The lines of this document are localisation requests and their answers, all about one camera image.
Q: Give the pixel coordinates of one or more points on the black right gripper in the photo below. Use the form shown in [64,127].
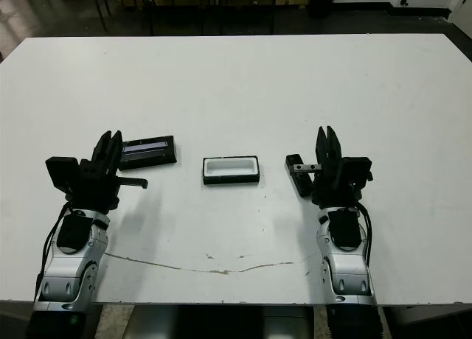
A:
[328,188]

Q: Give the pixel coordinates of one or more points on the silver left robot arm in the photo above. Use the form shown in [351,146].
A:
[70,272]

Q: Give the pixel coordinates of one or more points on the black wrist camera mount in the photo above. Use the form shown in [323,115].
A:
[355,171]
[62,173]

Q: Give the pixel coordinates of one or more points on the black metal frame leg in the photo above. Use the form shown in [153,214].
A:
[101,11]

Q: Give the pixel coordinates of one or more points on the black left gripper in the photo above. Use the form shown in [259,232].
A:
[96,188]

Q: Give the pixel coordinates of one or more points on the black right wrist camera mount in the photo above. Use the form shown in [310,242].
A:
[355,171]

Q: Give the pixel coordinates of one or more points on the grey black robot torso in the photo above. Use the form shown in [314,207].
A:
[221,324]

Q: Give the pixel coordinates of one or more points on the black bar-shaped camera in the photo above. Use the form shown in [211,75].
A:
[303,184]

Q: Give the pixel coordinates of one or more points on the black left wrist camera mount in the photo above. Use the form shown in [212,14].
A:
[62,173]

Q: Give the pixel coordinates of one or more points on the black box base white insert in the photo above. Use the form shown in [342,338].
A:
[230,168]

